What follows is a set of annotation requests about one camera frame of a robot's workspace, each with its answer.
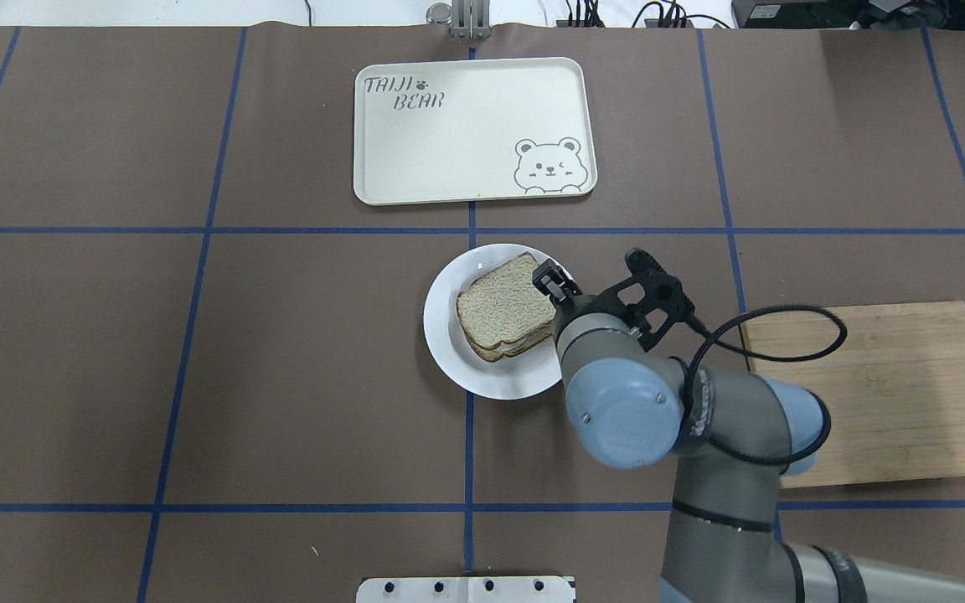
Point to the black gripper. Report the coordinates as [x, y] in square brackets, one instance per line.
[551, 285]

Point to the bread slice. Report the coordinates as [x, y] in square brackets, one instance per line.
[510, 349]
[503, 304]

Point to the white round plate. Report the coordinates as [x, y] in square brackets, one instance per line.
[531, 372]

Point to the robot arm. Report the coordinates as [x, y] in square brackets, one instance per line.
[637, 390]

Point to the bread slice under egg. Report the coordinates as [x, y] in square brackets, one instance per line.
[510, 349]

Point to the cream bear serving tray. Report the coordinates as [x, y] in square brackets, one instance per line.
[471, 130]

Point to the wooden cutting board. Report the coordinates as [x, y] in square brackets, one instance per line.
[895, 389]

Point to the aluminium frame post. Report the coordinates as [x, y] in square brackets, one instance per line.
[468, 20]

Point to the white camera mast base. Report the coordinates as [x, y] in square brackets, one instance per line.
[505, 588]

